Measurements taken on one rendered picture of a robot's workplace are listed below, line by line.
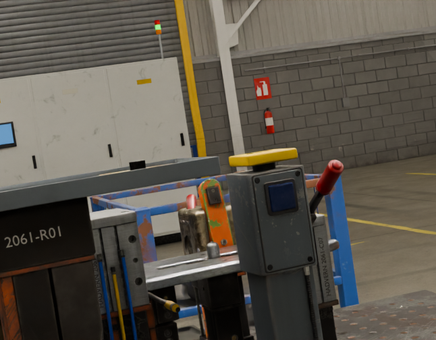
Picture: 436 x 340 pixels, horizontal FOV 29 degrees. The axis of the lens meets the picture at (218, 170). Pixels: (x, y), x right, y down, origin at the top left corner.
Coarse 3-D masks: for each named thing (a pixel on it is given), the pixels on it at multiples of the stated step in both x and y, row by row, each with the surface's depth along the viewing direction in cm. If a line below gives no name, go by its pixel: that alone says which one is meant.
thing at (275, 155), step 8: (256, 152) 95; (264, 152) 92; (272, 152) 92; (280, 152) 92; (288, 152) 93; (296, 152) 93; (232, 160) 95; (240, 160) 93; (248, 160) 91; (256, 160) 91; (264, 160) 92; (272, 160) 92; (280, 160) 92; (256, 168) 94; (264, 168) 94; (272, 168) 94
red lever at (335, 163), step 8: (336, 160) 101; (328, 168) 100; (336, 168) 100; (328, 176) 101; (336, 176) 100; (320, 184) 103; (328, 184) 102; (320, 192) 104; (328, 192) 104; (312, 200) 106; (320, 200) 106; (312, 208) 108; (312, 216) 109; (312, 224) 110
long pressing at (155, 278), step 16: (336, 240) 127; (192, 256) 132; (224, 256) 128; (144, 272) 124; (160, 272) 122; (176, 272) 118; (192, 272) 118; (208, 272) 118; (224, 272) 119; (160, 288) 116
